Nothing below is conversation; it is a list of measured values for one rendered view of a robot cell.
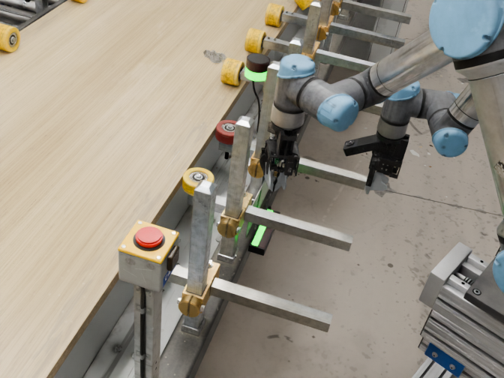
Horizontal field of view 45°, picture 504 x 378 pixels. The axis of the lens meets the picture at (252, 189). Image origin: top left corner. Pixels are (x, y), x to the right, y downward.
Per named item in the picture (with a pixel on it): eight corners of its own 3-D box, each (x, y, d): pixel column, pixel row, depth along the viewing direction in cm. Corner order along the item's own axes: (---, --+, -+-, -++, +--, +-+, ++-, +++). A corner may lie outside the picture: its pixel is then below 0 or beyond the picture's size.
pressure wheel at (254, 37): (265, 26, 208) (259, 46, 205) (266, 40, 215) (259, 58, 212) (249, 22, 208) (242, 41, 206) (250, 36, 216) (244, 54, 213)
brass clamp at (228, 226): (253, 208, 162) (255, 194, 159) (237, 241, 152) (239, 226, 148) (231, 202, 163) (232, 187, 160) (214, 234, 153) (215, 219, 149)
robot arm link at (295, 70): (300, 73, 122) (271, 55, 126) (292, 119, 129) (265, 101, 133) (327, 64, 126) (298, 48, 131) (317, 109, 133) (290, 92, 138)
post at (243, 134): (234, 264, 166) (255, 116, 136) (229, 273, 163) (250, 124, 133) (222, 260, 167) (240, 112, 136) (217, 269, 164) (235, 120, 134)
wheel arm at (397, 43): (403, 46, 224) (406, 37, 221) (402, 50, 221) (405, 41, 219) (274, 16, 232) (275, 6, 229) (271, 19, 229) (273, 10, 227)
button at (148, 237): (166, 238, 92) (166, 229, 91) (155, 255, 89) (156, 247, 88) (142, 230, 93) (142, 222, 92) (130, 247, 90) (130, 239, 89)
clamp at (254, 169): (276, 154, 180) (278, 141, 177) (263, 181, 170) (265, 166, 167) (258, 149, 181) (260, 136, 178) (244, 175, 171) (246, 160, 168)
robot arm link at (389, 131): (378, 122, 154) (382, 106, 160) (373, 137, 157) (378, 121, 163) (407, 129, 153) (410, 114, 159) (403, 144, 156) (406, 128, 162)
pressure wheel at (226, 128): (243, 154, 183) (247, 122, 175) (235, 169, 176) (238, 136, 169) (218, 147, 184) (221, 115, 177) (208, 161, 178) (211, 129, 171)
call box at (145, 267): (178, 266, 98) (179, 231, 93) (160, 297, 92) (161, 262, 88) (137, 253, 99) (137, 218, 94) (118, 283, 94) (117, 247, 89)
